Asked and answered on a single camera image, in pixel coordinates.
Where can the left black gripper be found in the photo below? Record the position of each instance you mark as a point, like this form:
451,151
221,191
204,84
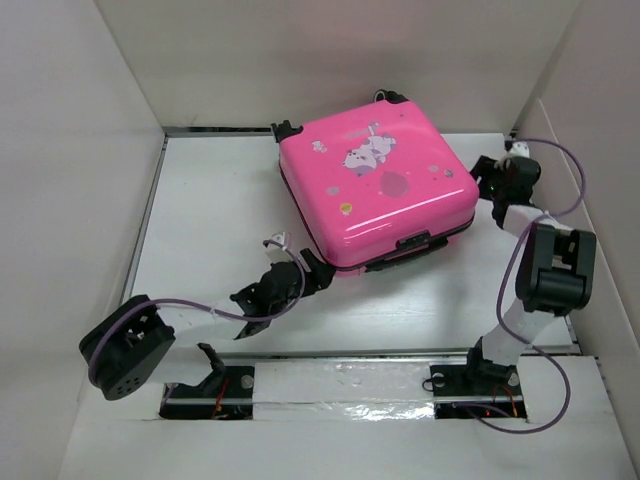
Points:
318,277

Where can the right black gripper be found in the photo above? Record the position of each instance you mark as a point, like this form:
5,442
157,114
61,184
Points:
482,167

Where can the pink kids suitcase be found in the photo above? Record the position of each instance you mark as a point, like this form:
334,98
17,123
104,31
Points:
375,185

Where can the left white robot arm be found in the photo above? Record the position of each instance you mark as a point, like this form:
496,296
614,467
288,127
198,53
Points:
125,348

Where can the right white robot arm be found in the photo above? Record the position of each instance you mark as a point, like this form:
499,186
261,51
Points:
554,277

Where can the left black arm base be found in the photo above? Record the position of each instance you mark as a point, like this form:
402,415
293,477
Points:
223,395

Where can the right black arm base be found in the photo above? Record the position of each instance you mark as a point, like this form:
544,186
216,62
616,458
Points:
457,397

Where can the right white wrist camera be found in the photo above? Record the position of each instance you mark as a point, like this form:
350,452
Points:
513,149

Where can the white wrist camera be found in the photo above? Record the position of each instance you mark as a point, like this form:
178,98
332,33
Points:
279,241
513,149

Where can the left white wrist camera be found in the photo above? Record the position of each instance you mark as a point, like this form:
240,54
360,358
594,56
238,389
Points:
279,241

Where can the aluminium rail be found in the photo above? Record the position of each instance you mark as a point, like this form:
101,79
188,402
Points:
217,199

